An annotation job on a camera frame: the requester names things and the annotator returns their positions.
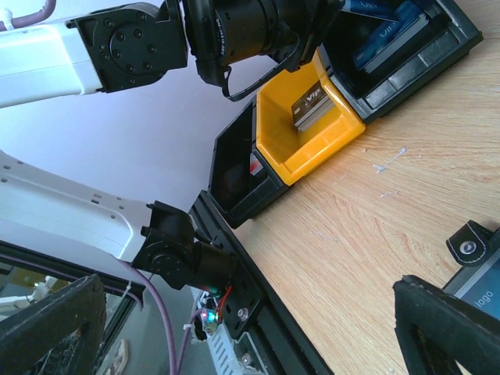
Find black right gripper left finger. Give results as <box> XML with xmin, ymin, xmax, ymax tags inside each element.
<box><xmin>1</xmin><ymin>274</ymin><xmax>106</xmax><ymax>374</ymax></box>

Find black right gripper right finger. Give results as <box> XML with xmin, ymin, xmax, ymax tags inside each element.
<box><xmin>393</xmin><ymin>275</ymin><xmax>499</xmax><ymax>374</ymax></box>

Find black leather card holder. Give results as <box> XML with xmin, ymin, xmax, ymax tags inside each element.
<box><xmin>444</xmin><ymin>220</ymin><xmax>499</xmax><ymax>298</ymax></box>

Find red credit card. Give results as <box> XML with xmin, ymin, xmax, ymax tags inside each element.
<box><xmin>249</xmin><ymin>153</ymin><xmax>263</xmax><ymax>176</ymax></box>

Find black credit card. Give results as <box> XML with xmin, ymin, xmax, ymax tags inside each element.
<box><xmin>291</xmin><ymin>81</ymin><xmax>334</xmax><ymax>132</ymax></box>

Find blue credit card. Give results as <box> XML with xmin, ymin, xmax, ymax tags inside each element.
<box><xmin>352</xmin><ymin>1</ymin><xmax>429</xmax><ymax>73</ymax></box>

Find left controller circuit board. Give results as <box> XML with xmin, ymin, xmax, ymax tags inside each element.
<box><xmin>191</xmin><ymin>286</ymin><xmax>232</xmax><ymax>341</ymax></box>

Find black near sorting bin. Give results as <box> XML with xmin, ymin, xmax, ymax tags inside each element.
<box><xmin>208</xmin><ymin>98</ymin><xmax>290</xmax><ymax>229</ymax></box>

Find black sorting bin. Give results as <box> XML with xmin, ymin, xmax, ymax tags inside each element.
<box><xmin>208</xmin><ymin>98</ymin><xmax>290</xmax><ymax>229</ymax></box>
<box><xmin>319</xmin><ymin>1</ymin><xmax>483</xmax><ymax>124</ymax></box>

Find yellow middle sorting bin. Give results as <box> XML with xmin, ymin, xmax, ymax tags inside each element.
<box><xmin>256</xmin><ymin>52</ymin><xmax>366</xmax><ymax>186</ymax></box>

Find black far sorting bin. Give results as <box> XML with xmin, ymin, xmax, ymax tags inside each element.
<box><xmin>319</xmin><ymin>1</ymin><xmax>483</xmax><ymax>124</ymax></box>

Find light blue slotted cable duct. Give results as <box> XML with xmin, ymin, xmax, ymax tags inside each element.
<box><xmin>207</xmin><ymin>324</ymin><xmax>247</xmax><ymax>375</ymax></box>

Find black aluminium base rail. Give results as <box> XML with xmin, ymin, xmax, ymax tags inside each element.
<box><xmin>189</xmin><ymin>191</ymin><xmax>332</xmax><ymax>374</ymax></box>

